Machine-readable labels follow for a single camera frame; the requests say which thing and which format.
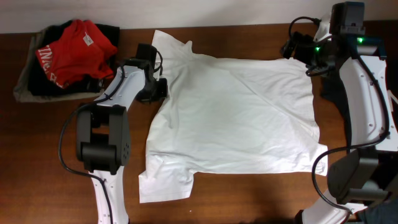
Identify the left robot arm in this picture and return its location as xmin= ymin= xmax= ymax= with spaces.
xmin=76 ymin=44 xmax=168 ymax=224

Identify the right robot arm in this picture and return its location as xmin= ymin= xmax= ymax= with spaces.
xmin=281 ymin=32 xmax=397 ymax=223

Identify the dark t-shirt white print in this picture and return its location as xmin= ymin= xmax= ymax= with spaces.
xmin=322 ymin=58 xmax=397 ymax=223

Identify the red folded t-shirt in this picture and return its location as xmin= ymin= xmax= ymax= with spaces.
xmin=35 ymin=19 xmax=118 ymax=89

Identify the black folded garment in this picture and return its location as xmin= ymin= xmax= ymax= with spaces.
xmin=27 ymin=21 xmax=120 ymax=96

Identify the grey folded garment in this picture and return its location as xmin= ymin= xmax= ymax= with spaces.
xmin=13 ymin=29 xmax=104 ymax=103

